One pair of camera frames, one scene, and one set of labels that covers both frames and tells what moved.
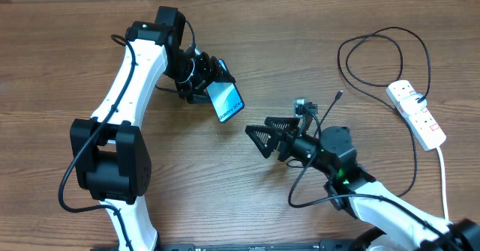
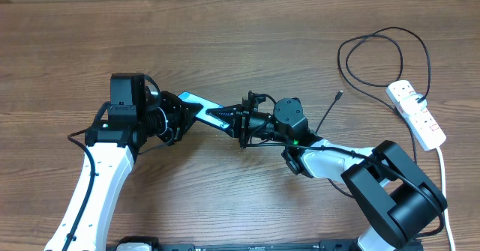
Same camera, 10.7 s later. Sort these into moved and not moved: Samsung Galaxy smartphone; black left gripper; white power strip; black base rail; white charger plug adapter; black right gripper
Moved: black left gripper; black right gripper; Samsung Galaxy smartphone
Not moved: black base rail; white power strip; white charger plug adapter
